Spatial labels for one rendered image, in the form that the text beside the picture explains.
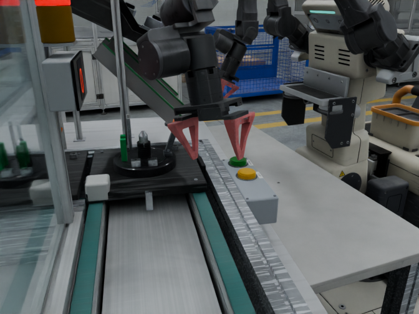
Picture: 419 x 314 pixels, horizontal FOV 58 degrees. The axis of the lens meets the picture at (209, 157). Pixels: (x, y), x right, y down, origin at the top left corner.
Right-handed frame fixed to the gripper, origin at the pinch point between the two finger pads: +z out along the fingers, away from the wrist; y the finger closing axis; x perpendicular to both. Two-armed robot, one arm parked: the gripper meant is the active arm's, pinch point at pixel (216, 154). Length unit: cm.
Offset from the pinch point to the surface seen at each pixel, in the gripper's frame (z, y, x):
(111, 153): 1.6, -36.1, 6.7
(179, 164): 5.5, -18.8, 11.1
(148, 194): 7.3, -15.9, -2.8
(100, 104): 9, -346, 249
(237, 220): 11.9, 2.7, -0.7
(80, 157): 0.8, -40.3, 0.8
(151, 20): -31, -44, 39
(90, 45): -60, -332, 244
